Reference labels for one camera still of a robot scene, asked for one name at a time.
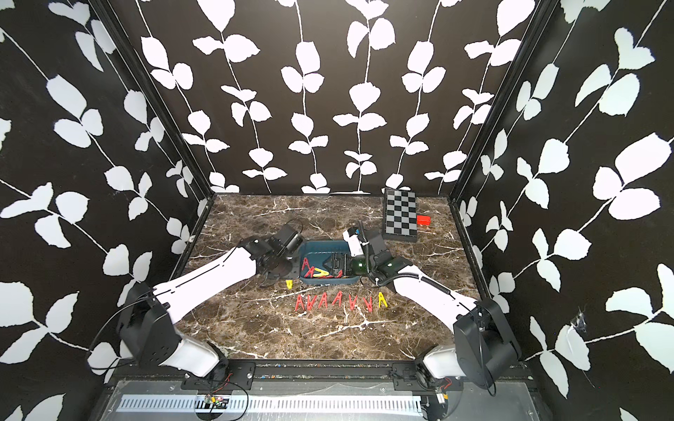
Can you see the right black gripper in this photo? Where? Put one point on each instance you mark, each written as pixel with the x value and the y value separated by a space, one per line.
pixel 341 263

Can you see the teal plastic storage box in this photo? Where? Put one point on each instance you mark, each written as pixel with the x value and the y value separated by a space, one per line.
pixel 317 253

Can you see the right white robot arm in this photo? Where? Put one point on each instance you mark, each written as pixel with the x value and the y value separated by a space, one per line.
pixel 483 342

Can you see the white perforated rail strip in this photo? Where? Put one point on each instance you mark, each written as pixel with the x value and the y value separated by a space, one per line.
pixel 389 405

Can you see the yellow clothespin in box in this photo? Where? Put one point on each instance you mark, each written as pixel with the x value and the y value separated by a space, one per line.
pixel 315 272

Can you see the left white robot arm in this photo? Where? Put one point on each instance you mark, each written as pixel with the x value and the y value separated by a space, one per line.
pixel 147 322

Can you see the black white checkerboard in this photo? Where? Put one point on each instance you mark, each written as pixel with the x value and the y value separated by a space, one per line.
pixel 400 215

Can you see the small red block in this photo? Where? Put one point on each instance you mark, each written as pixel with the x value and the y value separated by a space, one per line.
pixel 423 220

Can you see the small circuit board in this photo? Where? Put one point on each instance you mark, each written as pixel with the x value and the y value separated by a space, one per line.
pixel 212 403

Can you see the black front mounting rail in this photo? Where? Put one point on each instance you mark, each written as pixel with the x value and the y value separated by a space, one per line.
pixel 404 375

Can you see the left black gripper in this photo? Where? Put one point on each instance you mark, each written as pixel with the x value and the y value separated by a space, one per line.
pixel 275 276

